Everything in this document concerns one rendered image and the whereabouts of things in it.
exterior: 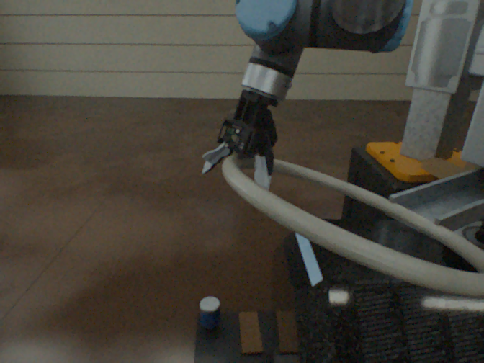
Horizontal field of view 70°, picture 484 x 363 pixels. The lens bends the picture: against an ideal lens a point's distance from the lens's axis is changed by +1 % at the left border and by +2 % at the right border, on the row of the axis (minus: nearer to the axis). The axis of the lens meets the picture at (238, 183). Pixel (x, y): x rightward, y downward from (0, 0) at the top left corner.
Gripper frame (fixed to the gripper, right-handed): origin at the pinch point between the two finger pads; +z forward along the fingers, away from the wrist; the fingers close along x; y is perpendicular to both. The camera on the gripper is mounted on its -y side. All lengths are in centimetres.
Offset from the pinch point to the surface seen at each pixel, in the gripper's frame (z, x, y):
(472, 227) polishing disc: -4, 55, -67
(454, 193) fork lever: -14, 42, -42
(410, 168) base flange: -14, 32, -131
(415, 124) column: -36, 25, -140
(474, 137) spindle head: -29, 41, -48
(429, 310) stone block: 19, 50, -43
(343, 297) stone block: 23.5, 29.1, -32.7
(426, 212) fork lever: -7.9, 37.0, -27.2
